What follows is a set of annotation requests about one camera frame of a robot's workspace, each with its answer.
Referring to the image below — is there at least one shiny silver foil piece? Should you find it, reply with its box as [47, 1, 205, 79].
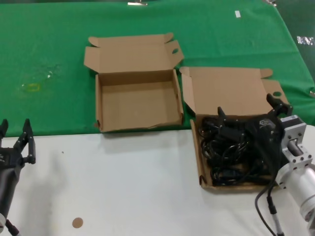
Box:
[296, 35, 315, 46]

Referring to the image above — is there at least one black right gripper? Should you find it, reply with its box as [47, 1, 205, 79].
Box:
[217, 92, 294, 177]

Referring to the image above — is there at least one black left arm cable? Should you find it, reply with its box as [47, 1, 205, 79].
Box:
[4, 219, 21, 236]

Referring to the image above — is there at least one pile of black power cables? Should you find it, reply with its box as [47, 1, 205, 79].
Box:
[199, 115, 279, 186]

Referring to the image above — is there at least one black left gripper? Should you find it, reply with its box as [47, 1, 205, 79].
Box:
[0, 118, 36, 173]

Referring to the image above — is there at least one cardboard box with open lid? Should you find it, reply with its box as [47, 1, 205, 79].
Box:
[179, 66, 291, 195]
[83, 32, 185, 134]

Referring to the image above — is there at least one green table cloth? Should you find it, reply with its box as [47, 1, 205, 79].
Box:
[0, 0, 315, 137]

